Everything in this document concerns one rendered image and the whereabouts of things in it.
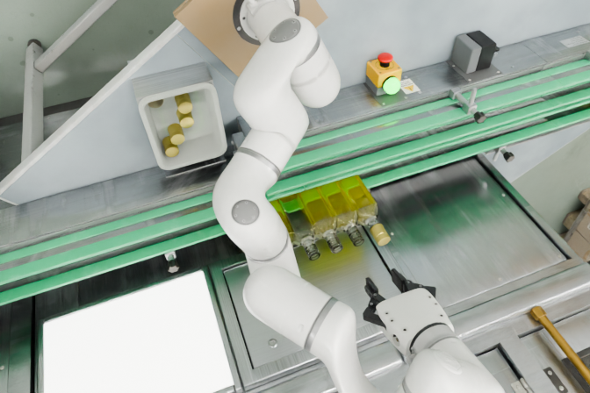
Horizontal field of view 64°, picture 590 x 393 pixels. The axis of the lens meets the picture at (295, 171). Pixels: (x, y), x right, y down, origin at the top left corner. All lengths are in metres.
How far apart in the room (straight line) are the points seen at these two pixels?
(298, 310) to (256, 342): 0.50
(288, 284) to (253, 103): 0.28
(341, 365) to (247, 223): 0.24
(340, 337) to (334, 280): 0.58
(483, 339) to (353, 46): 0.79
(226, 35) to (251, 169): 0.42
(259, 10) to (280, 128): 0.33
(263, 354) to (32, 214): 0.66
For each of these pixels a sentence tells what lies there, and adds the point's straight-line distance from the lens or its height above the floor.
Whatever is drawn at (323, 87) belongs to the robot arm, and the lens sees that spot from 0.85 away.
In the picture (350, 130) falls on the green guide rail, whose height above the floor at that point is 0.90.
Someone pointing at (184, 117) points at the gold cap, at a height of 0.81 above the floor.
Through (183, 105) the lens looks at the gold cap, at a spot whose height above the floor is 0.81.
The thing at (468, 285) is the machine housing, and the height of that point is 1.27.
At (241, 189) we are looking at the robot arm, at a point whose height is 1.23.
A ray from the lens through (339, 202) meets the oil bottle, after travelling 1.20.
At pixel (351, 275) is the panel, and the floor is 1.15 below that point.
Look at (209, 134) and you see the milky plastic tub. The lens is 1.25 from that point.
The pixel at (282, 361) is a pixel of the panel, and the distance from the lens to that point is 1.15.
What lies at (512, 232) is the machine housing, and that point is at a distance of 1.48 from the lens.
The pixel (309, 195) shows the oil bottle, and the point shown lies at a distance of 1.21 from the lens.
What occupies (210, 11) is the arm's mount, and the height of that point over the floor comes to 0.77.
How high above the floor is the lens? 1.72
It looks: 41 degrees down
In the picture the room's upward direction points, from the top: 152 degrees clockwise
